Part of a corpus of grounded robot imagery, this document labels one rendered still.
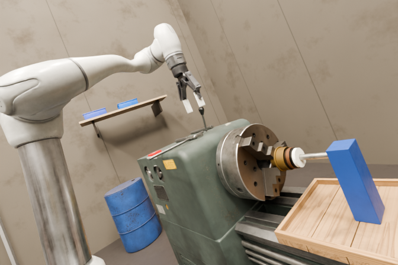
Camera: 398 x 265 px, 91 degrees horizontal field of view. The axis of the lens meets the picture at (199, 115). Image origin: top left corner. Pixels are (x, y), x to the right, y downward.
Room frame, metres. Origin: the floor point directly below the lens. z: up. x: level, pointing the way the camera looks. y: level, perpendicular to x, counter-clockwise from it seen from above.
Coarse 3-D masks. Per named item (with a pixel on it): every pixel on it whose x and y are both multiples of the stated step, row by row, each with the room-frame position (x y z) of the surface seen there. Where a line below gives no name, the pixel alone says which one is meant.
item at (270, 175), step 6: (264, 168) 0.79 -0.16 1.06; (270, 168) 0.76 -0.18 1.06; (276, 168) 0.74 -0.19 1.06; (264, 174) 0.78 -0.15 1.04; (270, 174) 0.76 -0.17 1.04; (276, 174) 0.74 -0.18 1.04; (282, 174) 0.73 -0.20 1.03; (264, 180) 0.78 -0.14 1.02; (270, 180) 0.76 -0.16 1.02; (276, 180) 0.74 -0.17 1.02; (282, 180) 0.76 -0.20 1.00; (264, 186) 0.77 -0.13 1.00; (270, 186) 0.75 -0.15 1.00; (276, 186) 0.76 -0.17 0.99; (270, 192) 0.75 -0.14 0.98; (276, 192) 0.75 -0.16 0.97; (270, 198) 0.78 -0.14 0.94
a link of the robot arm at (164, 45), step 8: (160, 24) 0.87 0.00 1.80; (168, 24) 0.89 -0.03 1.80; (160, 32) 0.86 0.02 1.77; (168, 32) 0.86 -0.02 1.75; (160, 40) 0.86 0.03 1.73; (168, 40) 0.86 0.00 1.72; (176, 40) 0.87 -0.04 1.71; (152, 48) 0.91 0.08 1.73; (160, 48) 0.87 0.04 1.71; (168, 48) 0.86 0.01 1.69; (176, 48) 0.87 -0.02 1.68; (160, 56) 0.90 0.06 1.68
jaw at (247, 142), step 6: (240, 138) 0.77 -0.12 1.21; (246, 138) 0.76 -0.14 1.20; (252, 138) 0.75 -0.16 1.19; (234, 144) 0.78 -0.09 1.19; (240, 144) 0.76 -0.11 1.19; (246, 144) 0.74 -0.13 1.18; (252, 144) 0.74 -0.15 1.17; (258, 144) 0.76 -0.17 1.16; (264, 144) 0.75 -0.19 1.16; (246, 150) 0.77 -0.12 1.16; (252, 150) 0.75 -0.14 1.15; (258, 150) 0.74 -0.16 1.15; (264, 150) 0.74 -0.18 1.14; (270, 150) 0.73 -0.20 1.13; (258, 156) 0.77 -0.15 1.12; (264, 156) 0.75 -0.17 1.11; (270, 156) 0.73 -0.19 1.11
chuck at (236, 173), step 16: (240, 128) 0.83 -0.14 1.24; (256, 128) 0.84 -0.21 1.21; (224, 144) 0.82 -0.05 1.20; (272, 144) 0.87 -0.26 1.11; (224, 160) 0.78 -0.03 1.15; (240, 160) 0.74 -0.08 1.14; (256, 160) 0.90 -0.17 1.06; (224, 176) 0.79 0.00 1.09; (240, 176) 0.72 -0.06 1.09; (256, 176) 0.77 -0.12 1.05; (240, 192) 0.77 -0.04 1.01; (256, 192) 0.75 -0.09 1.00
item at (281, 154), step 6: (276, 150) 0.74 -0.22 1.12; (282, 150) 0.72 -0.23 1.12; (288, 150) 0.70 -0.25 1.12; (276, 156) 0.72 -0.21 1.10; (282, 156) 0.70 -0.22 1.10; (288, 156) 0.69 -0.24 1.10; (276, 162) 0.72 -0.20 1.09; (282, 162) 0.70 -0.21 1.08; (288, 162) 0.69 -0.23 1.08; (282, 168) 0.72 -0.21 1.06; (288, 168) 0.70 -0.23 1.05; (294, 168) 0.69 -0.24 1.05
